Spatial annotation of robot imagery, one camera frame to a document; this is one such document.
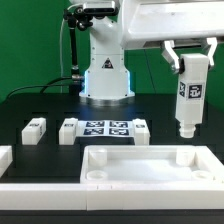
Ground fiducial marker sheet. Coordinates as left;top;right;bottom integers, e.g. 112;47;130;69
77;120;133;137

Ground white front fence rail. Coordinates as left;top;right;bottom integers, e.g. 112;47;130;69
0;182;224;211

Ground white desk top tray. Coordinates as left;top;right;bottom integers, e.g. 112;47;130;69
80;145;224;184

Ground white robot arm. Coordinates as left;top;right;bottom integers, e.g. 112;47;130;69
69;0;224;104

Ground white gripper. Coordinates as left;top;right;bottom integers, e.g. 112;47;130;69
119;0;224;74

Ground black cable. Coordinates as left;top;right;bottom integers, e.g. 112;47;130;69
5;77;83;99

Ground white left fence block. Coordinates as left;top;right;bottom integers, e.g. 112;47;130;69
0;146;13;178

